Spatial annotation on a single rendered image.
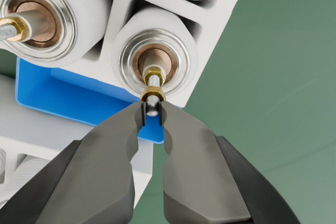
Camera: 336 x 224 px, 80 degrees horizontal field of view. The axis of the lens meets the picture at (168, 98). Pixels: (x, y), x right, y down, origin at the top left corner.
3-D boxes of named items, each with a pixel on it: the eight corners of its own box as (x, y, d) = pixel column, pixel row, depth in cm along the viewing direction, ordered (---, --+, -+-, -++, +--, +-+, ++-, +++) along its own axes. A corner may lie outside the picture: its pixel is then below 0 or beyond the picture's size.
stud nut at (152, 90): (151, 80, 15) (151, 85, 14) (169, 92, 15) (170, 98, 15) (136, 99, 15) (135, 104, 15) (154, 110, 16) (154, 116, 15)
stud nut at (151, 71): (152, 63, 18) (152, 66, 17) (168, 73, 19) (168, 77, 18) (140, 79, 19) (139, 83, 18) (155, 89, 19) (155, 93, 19)
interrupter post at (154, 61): (140, 69, 22) (137, 82, 19) (148, 49, 21) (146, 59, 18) (160, 77, 22) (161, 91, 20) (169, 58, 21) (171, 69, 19)
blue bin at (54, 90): (45, 78, 48) (13, 104, 38) (50, 34, 43) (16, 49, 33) (162, 115, 55) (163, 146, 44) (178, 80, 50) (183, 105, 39)
